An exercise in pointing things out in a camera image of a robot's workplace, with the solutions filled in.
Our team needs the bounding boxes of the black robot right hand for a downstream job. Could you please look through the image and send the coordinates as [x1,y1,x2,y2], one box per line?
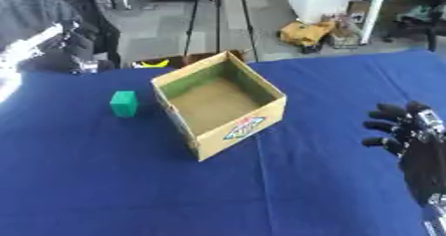
[360,100,446,208]

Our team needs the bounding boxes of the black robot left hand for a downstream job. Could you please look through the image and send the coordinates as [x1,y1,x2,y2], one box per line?
[21,20,118,76]

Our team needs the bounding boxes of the brown cardboard box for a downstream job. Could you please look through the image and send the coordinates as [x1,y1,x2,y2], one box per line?
[128,49,248,70]

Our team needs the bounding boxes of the tan cardboard box green inside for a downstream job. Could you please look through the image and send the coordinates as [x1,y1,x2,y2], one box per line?
[149,50,290,162]

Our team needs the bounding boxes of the green block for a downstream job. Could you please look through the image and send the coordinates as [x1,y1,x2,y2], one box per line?
[108,90,141,118]

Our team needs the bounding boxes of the yellow object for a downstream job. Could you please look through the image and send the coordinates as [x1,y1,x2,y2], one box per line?
[137,58,173,69]

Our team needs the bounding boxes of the black chair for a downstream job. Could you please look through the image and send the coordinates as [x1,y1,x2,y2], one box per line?
[381,0,446,53]

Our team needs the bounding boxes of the white pole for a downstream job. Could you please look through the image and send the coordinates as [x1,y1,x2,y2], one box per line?
[356,0,394,46]

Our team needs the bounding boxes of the black tripod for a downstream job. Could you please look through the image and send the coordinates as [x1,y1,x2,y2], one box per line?
[181,0,262,64]

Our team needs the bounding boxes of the white cabinet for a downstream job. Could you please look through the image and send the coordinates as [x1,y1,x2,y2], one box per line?
[287,0,357,25]

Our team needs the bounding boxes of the wire basket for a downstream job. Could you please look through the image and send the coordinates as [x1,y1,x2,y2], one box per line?
[326,14,362,50]

